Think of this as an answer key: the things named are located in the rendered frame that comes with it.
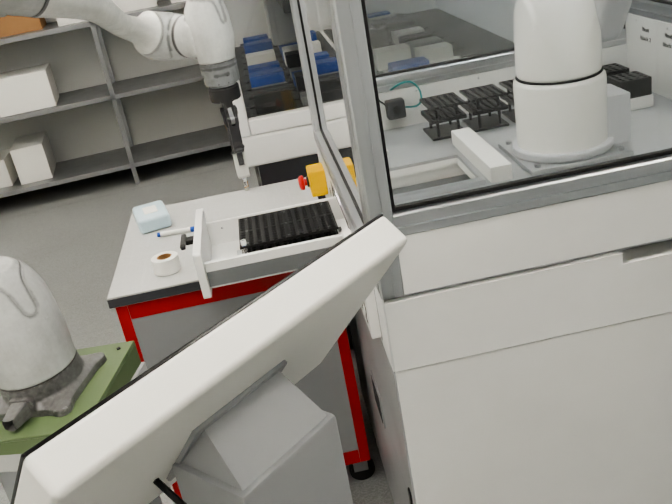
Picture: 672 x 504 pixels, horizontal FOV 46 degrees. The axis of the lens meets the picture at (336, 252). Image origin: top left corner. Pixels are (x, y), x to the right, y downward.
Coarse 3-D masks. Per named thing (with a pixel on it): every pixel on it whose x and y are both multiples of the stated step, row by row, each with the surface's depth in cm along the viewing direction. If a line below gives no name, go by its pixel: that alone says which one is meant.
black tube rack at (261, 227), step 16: (304, 208) 191; (320, 208) 188; (256, 224) 186; (272, 224) 185; (288, 224) 183; (304, 224) 181; (320, 224) 179; (336, 224) 178; (256, 240) 177; (272, 240) 176; (288, 240) 177; (304, 240) 181
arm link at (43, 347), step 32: (0, 256) 144; (0, 288) 138; (32, 288) 142; (0, 320) 138; (32, 320) 140; (64, 320) 149; (0, 352) 140; (32, 352) 141; (64, 352) 147; (0, 384) 145; (32, 384) 144
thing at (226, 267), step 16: (288, 208) 195; (336, 208) 196; (208, 224) 194; (224, 224) 194; (224, 240) 196; (320, 240) 173; (336, 240) 174; (224, 256) 188; (240, 256) 172; (256, 256) 173; (272, 256) 173; (288, 256) 173; (304, 256) 174; (208, 272) 172; (224, 272) 173; (240, 272) 173; (256, 272) 174; (272, 272) 174
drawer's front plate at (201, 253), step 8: (200, 216) 189; (200, 224) 184; (200, 232) 180; (200, 240) 175; (208, 240) 192; (200, 248) 171; (208, 248) 188; (200, 256) 169; (208, 256) 184; (200, 264) 169; (200, 272) 170; (200, 280) 171; (208, 288) 172; (208, 296) 173
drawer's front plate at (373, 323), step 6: (348, 228) 167; (342, 234) 167; (348, 234) 164; (372, 294) 142; (366, 300) 143; (372, 300) 143; (366, 306) 144; (372, 306) 143; (366, 312) 147; (372, 312) 144; (372, 318) 144; (378, 318) 144; (372, 324) 145; (378, 324) 145; (372, 330) 145; (378, 330) 145; (372, 336) 146; (378, 336) 146
